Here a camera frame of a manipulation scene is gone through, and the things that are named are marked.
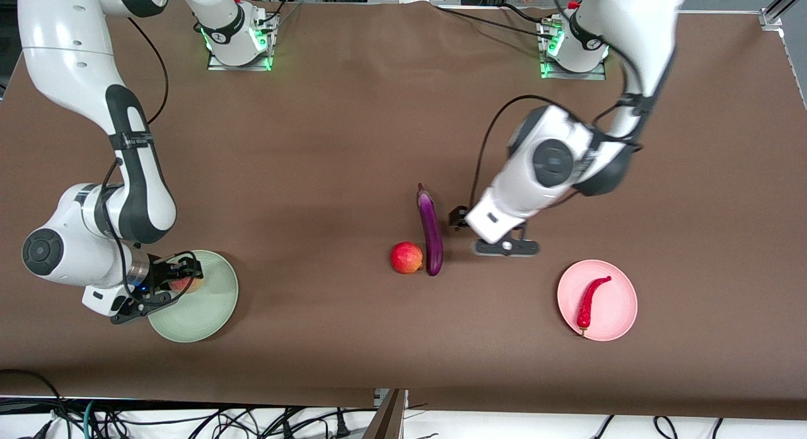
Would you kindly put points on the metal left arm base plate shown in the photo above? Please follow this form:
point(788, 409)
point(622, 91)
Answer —
point(574, 76)

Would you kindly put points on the pink plate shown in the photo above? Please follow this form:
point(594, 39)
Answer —
point(615, 313)

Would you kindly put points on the peach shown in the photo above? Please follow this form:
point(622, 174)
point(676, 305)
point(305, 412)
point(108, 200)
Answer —
point(186, 284)

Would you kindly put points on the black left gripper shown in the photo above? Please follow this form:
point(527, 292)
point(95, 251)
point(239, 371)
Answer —
point(456, 217)

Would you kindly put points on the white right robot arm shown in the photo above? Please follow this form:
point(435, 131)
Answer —
point(69, 60)

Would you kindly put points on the aluminium frame beam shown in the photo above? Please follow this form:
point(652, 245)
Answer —
point(772, 17)

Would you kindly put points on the red chili pepper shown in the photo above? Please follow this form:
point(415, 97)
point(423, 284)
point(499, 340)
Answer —
point(586, 306)

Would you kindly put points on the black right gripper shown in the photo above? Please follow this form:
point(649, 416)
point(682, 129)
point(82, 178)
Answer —
point(159, 274)

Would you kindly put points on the brown table cover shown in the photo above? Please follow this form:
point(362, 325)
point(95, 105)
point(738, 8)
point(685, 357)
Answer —
point(353, 142)

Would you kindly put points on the purple eggplant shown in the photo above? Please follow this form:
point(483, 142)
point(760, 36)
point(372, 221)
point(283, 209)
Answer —
point(431, 231)

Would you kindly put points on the grey metal post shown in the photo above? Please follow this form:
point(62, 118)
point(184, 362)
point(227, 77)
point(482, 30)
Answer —
point(388, 420)

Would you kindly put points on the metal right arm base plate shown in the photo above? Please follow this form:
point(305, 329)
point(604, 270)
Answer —
point(239, 67)

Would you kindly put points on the red apple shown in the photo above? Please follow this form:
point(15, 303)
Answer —
point(406, 257)

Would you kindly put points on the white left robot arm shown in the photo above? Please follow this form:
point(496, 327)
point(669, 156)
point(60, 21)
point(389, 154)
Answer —
point(523, 193)

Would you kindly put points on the pale green plate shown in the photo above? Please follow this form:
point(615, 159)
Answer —
point(202, 316)

